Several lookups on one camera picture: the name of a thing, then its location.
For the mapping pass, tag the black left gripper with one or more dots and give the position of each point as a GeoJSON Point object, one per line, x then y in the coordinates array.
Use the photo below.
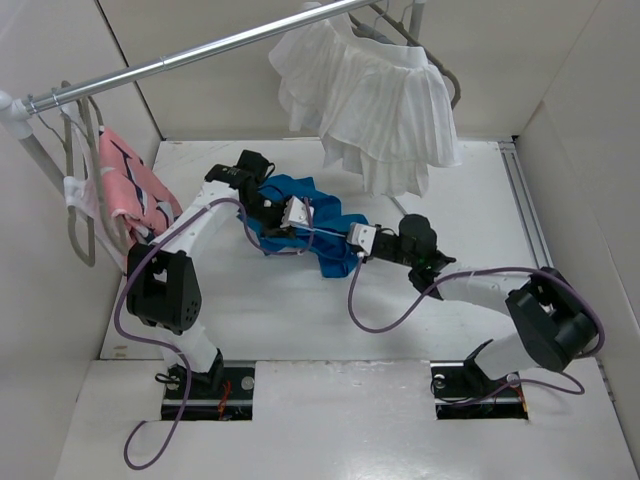
{"type": "Point", "coordinates": [276, 230]}

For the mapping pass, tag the light blue wire hanger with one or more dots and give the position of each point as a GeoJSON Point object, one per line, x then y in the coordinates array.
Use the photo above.
{"type": "Point", "coordinates": [322, 233]}

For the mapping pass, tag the blue t shirt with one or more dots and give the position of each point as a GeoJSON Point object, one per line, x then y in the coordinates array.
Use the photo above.
{"type": "Point", "coordinates": [335, 257]}

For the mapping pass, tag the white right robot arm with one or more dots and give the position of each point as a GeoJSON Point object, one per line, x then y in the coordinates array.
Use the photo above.
{"type": "Point", "coordinates": [553, 325]}

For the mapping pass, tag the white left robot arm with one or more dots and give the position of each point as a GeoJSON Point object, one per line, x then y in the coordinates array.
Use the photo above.
{"type": "Point", "coordinates": [164, 292]}

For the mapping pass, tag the grey velvet hanger outer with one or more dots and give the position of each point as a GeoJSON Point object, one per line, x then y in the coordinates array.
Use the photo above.
{"type": "Point", "coordinates": [71, 120]}

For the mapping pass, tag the grey velvet hanger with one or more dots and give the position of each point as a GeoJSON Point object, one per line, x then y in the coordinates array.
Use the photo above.
{"type": "Point", "coordinates": [71, 120]}
{"type": "Point", "coordinates": [107, 190]}

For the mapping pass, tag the grey hanger holding skirt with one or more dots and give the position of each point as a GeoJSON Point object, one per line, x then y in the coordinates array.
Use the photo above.
{"type": "Point", "coordinates": [369, 31]}

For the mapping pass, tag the grey velvet hanger inner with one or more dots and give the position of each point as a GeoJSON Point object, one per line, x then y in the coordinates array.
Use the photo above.
{"type": "Point", "coordinates": [107, 190]}

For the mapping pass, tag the pink shark print garment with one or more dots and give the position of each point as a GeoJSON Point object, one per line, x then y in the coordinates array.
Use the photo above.
{"type": "Point", "coordinates": [140, 205]}

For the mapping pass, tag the white pleated skirt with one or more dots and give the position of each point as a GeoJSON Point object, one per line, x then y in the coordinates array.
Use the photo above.
{"type": "Point", "coordinates": [382, 111]}

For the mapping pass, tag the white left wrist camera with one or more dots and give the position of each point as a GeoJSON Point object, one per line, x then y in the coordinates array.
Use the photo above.
{"type": "Point", "coordinates": [298, 213]}

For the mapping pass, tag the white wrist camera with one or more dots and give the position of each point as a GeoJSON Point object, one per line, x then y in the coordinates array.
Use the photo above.
{"type": "Point", "coordinates": [360, 238]}
{"type": "Point", "coordinates": [298, 213]}

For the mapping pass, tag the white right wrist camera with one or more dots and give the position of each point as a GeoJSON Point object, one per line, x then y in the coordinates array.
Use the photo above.
{"type": "Point", "coordinates": [360, 238]}

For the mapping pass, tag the aluminium rail right edge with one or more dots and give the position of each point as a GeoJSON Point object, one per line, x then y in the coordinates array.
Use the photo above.
{"type": "Point", "coordinates": [534, 234]}

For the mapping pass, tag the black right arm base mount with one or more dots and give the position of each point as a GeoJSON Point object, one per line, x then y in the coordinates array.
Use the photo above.
{"type": "Point", "coordinates": [462, 391]}

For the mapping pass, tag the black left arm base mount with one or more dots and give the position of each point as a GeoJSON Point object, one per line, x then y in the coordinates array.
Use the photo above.
{"type": "Point", "coordinates": [224, 393]}

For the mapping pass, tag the silver clothes rack rail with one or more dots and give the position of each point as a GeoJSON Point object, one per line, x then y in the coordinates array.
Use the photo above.
{"type": "Point", "coordinates": [30, 105]}

